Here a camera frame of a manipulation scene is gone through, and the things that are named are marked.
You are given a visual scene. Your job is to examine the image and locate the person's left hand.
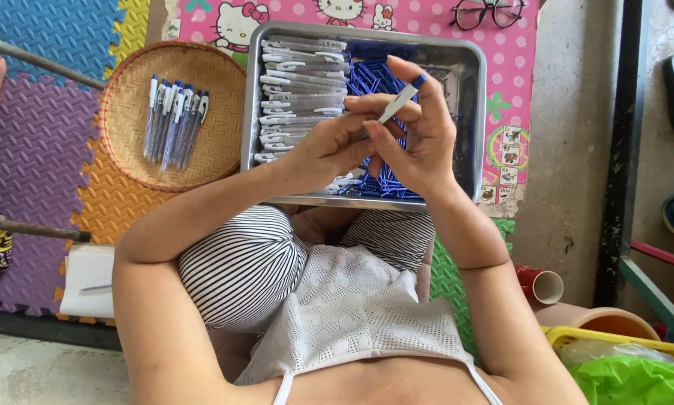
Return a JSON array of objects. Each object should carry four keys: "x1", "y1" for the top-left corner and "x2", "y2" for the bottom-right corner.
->
[{"x1": 281, "y1": 109, "x2": 406, "y2": 195}]

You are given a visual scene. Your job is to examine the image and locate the pink cartoon play mat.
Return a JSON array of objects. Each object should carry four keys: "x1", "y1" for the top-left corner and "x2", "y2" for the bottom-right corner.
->
[{"x1": 164, "y1": 0, "x2": 540, "y2": 219}]

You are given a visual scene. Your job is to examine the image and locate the clear plastic bag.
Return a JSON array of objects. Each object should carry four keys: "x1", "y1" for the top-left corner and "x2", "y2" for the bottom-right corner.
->
[{"x1": 558, "y1": 337, "x2": 674, "y2": 369}]

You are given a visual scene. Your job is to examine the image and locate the rectangular metal tray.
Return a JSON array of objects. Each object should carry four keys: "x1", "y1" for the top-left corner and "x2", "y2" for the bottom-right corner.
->
[{"x1": 240, "y1": 21, "x2": 488, "y2": 213}]

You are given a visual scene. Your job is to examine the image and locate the red paper cup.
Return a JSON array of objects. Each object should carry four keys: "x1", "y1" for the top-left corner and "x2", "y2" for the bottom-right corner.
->
[{"x1": 513, "y1": 265, "x2": 565, "y2": 306}]

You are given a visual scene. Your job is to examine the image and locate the bunch of assembled blue-white pens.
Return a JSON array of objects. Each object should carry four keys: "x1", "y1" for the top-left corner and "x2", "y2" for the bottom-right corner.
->
[{"x1": 142, "y1": 73, "x2": 210, "y2": 173}]

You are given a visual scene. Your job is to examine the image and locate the purple foam mat tile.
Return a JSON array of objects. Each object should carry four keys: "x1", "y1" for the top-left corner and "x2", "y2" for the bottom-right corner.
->
[{"x1": 0, "y1": 73, "x2": 104, "y2": 317}]

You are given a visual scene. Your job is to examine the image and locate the pile of blue pen refills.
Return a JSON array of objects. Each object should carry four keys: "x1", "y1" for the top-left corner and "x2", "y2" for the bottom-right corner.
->
[{"x1": 337, "y1": 51, "x2": 462, "y2": 201}]

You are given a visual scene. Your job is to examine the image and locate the yellow foam mat tile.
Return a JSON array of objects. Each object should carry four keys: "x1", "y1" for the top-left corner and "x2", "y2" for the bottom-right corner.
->
[{"x1": 102, "y1": 0, "x2": 152, "y2": 81}]

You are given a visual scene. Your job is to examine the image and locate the row of clear pen barrels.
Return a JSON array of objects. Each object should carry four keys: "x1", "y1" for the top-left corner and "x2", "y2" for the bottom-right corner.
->
[{"x1": 252, "y1": 35, "x2": 353, "y2": 195}]

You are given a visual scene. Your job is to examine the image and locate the green plastic bag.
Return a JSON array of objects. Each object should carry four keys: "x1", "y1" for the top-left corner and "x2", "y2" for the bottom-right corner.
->
[{"x1": 567, "y1": 355, "x2": 674, "y2": 405}]

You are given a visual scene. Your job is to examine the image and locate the white pen with blue tip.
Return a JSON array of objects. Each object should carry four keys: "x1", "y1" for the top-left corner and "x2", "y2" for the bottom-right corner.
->
[{"x1": 362, "y1": 73, "x2": 428, "y2": 141}]

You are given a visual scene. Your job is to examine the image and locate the red metal bar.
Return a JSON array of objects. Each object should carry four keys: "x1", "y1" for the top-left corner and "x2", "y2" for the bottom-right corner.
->
[{"x1": 629, "y1": 239, "x2": 674, "y2": 276}]

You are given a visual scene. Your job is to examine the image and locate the orange foam mat tile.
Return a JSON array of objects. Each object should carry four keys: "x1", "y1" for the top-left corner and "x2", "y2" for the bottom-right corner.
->
[{"x1": 53, "y1": 135, "x2": 181, "y2": 327}]

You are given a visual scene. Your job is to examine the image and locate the round woven bamboo basket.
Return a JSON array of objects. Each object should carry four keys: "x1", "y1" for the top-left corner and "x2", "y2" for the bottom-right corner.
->
[{"x1": 97, "y1": 40, "x2": 248, "y2": 194}]

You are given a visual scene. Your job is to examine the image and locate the grey metal rod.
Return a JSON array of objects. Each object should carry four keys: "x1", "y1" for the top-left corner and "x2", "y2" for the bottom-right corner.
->
[
  {"x1": 0, "y1": 215, "x2": 93, "y2": 244},
  {"x1": 0, "y1": 36, "x2": 107, "y2": 92}
]

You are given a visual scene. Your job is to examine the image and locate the striped black-white trousers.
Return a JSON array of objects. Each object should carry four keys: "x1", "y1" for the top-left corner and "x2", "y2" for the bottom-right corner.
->
[{"x1": 177, "y1": 205, "x2": 437, "y2": 333}]

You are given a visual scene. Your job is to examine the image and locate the person's right hand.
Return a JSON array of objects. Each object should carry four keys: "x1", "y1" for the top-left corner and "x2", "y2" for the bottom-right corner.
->
[{"x1": 345, "y1": 55, "x2": 458, "y2": 199}]

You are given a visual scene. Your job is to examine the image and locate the terracotta plastic pot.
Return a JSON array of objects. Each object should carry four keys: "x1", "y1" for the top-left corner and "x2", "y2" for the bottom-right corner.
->
[{"x1": 533, "y1": 303, "x2": 662, "y2": 342}]

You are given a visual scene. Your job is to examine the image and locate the black-rimmed eyeglasses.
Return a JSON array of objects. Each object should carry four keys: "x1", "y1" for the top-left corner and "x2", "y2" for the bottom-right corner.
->
[{"x1": 449, "y1": 0, "x2": 528, "y2": 32}]

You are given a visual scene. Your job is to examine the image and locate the yellow plastic basket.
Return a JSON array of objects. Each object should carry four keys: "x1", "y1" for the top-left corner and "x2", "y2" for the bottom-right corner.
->
[{"x1": 541, "y1": 324, "x2": 674, "y2": 368}]

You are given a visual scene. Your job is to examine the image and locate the green foam mat tile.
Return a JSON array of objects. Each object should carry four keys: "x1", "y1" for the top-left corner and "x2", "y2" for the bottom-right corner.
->
[{"x1": 428, "y1": 217, "x2": 516, "y2": 366}]

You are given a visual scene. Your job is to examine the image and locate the white lace top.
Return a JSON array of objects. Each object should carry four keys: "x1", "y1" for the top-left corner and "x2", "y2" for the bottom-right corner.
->
[{"x1": 234, "y1": 243, "x2": 503, "y2": 405}]

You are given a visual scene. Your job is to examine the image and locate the white paper pad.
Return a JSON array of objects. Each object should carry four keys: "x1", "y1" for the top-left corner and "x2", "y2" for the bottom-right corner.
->
[{"x1": 59, "y1": 244, "x2": 116, "y2": 320}]

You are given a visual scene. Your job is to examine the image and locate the blue foam mat tile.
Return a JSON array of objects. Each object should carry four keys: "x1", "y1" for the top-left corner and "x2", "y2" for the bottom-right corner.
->
[{"x1": 0, "y1": 0, "x2": 126, "y2": 91}]

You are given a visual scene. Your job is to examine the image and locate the teal metal bar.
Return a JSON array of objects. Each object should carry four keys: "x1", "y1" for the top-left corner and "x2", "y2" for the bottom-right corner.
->
[{"x1": 618, "y1": 257, "x2": 674, "y2": 345}]

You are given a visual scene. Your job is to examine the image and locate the black metal door frame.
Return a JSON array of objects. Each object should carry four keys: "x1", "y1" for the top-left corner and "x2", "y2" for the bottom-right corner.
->
[{"x1": 594, "y1": 0, "x2": 645, "y2": 308}]

